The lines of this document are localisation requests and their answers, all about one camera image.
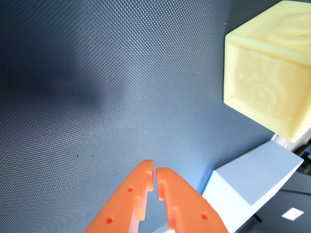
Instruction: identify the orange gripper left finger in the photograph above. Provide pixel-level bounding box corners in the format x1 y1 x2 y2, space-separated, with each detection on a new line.
84 159 155 233

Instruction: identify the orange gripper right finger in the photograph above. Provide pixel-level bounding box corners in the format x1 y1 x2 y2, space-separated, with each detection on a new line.
156 166 229 233

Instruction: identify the pale yellow embossed block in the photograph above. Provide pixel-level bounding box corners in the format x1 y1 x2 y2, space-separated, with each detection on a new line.
223 0 311 143

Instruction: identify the white box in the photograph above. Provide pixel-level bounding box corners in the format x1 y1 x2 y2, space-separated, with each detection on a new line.
201 139 304 233

